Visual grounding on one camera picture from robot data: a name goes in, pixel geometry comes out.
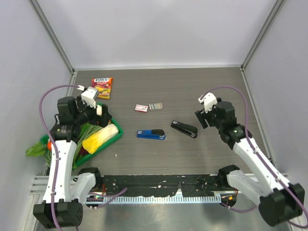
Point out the red white staple box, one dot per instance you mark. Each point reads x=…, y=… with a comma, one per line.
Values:
x=141, y=108

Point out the green plastic tray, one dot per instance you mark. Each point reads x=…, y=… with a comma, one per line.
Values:
x=113, y=140

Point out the green leafy vegetable toy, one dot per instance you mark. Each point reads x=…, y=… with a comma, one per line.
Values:
x=38, y=149

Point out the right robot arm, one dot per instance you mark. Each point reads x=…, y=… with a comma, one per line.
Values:
x=277, y=199

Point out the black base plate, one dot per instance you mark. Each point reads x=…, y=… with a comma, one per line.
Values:
x=191, y=185

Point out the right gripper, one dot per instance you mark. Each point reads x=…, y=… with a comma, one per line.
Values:
x=201, y=115

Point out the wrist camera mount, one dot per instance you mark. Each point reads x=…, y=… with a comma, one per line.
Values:
x=208, y=100
x=89, y=95

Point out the napa cabbage toy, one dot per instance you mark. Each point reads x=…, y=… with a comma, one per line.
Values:
x=97, y=139

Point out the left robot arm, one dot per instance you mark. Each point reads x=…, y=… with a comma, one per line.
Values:
x=62, y=203

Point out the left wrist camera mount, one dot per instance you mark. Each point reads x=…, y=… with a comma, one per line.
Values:
x=89, y=95

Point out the black stapler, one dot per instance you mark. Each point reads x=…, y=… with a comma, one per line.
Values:
x=186, y=129

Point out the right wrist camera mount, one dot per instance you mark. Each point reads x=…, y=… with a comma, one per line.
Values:
x=208, y=100

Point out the candy snack bag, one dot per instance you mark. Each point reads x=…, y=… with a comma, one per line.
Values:
x=104, y=86

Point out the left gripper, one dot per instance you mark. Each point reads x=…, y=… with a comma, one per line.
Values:
x=102, y=120

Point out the silver staple strips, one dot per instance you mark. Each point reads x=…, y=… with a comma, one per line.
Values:
x=155, y=106

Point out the blue stapler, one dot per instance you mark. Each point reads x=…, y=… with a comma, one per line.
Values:
x=154, y=134

